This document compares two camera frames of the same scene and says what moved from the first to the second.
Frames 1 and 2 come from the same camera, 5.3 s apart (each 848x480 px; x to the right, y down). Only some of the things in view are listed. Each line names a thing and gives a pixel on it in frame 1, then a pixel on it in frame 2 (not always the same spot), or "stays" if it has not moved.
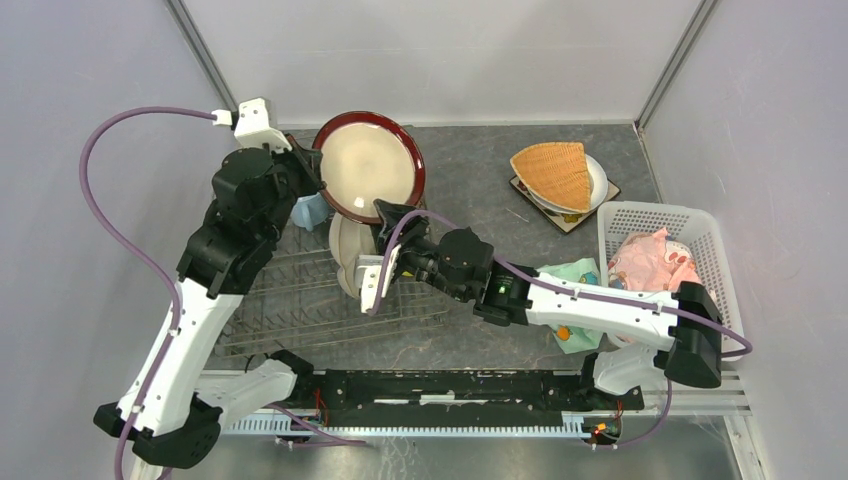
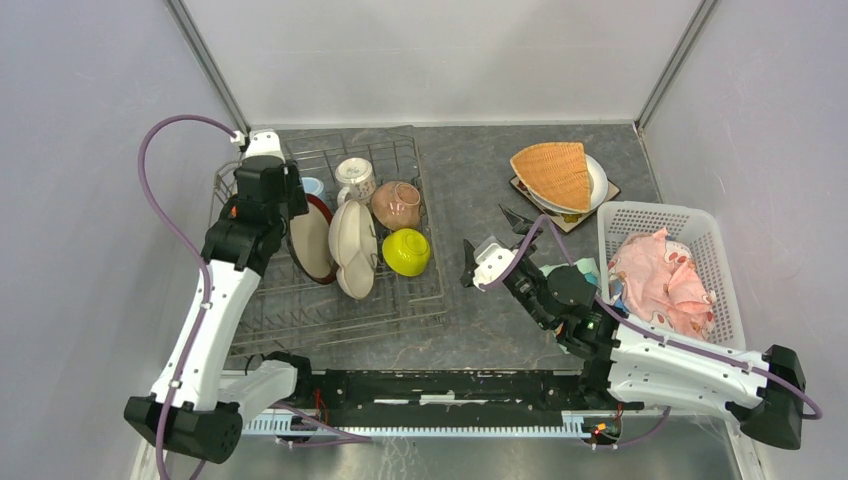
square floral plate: x=564 y=221 stays
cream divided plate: x=348 y=242 stays
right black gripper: x=412 y=230 -> x=466 y=280
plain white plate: x=598 y=182 stays
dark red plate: x=368 y=157 -> x=309 y=242
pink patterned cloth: x=651 y=261 stays
